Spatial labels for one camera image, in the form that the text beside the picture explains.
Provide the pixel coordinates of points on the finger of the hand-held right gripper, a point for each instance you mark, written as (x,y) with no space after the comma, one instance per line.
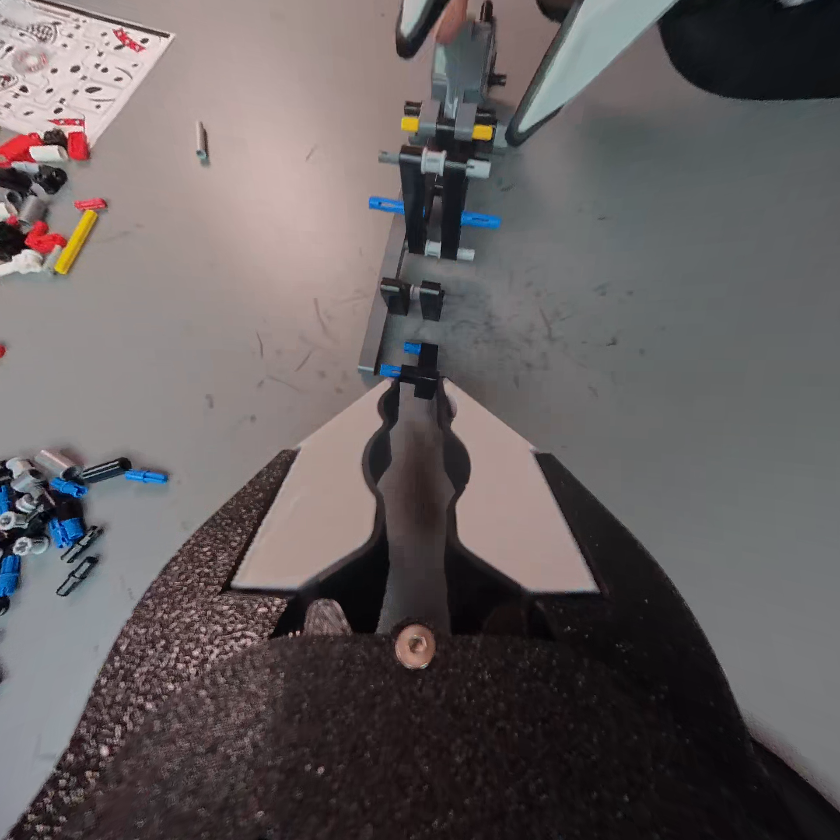
(418,23)
(590,59)

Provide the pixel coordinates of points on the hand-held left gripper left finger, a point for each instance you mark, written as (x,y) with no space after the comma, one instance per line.
(308,518)

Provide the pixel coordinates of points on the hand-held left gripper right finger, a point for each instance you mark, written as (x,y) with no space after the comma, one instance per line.
(518,518)

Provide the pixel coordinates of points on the grey black toy brick chassis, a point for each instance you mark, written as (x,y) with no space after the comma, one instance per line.
(415,197)

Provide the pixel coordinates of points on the grey desk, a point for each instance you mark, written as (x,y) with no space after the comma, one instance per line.
(623,295)

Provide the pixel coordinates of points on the pile of blue black pins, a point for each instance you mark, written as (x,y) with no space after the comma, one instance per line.
(62,528)

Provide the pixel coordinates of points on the grey toy pin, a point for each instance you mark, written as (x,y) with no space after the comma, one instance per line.
(202,141)

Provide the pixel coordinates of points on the white sticker sheet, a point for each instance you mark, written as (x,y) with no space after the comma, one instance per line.
(79,72)

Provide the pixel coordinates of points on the yellow toy axle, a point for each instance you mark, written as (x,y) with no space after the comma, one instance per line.
(75,243)

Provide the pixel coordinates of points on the small red connector piece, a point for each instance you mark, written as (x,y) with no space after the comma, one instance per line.
(90,204)

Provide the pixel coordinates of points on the pile of red black bricks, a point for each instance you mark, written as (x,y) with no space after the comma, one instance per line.
(46,177)

